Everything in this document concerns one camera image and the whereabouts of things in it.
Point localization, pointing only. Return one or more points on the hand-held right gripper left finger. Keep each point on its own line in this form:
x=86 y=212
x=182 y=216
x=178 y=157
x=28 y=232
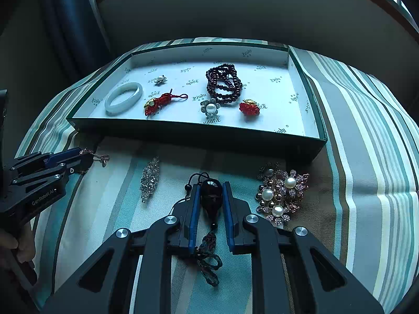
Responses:
x=195 y=209

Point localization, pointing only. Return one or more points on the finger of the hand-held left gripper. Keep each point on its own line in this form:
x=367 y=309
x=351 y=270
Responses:
x=57 y=159
x=77 y=166

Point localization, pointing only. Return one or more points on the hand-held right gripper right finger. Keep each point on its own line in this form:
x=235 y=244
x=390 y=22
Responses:
x=228 y=212

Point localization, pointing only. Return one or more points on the black pendant with tassel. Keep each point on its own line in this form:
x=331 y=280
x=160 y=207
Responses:
x=211 y=199

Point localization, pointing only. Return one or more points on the white jade bangle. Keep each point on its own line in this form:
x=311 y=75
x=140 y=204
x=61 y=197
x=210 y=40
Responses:
x=108 y=105

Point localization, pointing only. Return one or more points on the red knot charm with loop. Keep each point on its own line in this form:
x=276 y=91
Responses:
x=157 y=103

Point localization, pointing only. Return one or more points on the red knot gold charm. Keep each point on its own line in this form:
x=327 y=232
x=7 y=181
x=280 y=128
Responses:
x=249 y=108

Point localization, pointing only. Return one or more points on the small pearl flower brooch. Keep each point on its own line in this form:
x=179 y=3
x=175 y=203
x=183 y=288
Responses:
x=160 y=79

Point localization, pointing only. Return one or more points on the green box with white lining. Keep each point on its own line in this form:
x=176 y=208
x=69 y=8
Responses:
x=262 y=85

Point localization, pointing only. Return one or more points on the person's left hand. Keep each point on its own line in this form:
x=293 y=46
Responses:
x=24 y=253

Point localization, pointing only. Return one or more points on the large pearl flower brooch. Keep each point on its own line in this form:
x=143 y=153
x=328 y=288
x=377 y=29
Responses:
x=278 y=196

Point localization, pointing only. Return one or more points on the crystal brooch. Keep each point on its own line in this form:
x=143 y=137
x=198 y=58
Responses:
x=149 y=180

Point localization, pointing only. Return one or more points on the striped tablecloth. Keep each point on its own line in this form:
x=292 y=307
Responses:
x=353 y=157

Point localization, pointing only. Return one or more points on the dark blue curtain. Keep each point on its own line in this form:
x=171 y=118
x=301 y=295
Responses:
x=72 y=13

